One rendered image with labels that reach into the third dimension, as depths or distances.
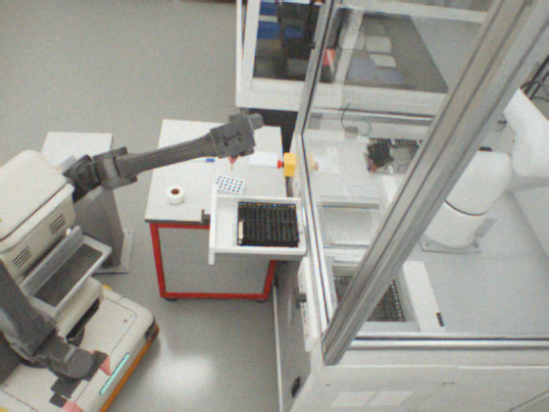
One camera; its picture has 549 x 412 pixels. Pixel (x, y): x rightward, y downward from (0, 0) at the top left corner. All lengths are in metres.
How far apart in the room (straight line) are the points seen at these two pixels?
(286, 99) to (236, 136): 1.15
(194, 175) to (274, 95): 0.59
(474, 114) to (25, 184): 0.92
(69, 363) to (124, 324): 1.07
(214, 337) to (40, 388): 0.80
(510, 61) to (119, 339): 1.81
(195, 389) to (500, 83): 1.93
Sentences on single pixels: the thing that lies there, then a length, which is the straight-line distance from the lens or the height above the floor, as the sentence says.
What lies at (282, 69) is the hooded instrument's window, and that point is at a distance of 2.12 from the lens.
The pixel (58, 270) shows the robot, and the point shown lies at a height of 1.04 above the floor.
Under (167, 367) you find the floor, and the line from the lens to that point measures 2.27.
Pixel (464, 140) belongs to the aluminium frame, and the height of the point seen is 1.78.
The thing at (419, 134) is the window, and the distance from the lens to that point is 0.77.
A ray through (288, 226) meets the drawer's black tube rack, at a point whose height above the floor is 0.90.
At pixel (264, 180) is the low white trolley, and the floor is 0.76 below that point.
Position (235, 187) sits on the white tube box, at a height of 0.79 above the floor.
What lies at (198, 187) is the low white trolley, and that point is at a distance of 1.85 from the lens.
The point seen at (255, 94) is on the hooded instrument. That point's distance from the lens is 2.17.
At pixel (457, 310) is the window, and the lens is 1.13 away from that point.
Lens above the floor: 2.13
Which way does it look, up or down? 49 degrees down
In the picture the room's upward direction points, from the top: 11 degrees clockwise
